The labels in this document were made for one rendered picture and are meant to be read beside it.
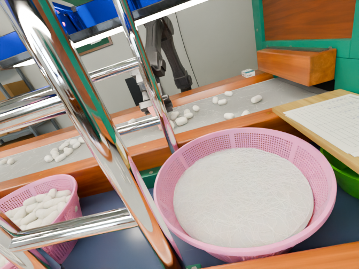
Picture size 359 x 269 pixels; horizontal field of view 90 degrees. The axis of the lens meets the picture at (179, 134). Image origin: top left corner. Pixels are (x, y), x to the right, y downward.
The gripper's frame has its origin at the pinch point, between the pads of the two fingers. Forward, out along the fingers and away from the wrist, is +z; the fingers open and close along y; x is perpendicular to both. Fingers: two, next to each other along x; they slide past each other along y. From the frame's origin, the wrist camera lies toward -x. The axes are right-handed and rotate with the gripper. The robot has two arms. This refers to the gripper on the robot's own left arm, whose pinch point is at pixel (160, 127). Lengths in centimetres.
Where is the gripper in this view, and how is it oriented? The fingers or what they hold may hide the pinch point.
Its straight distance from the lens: 57.5
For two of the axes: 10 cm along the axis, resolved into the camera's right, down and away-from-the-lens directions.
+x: 2.0, 3.5, 9.2
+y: 9.6, -2.7, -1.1
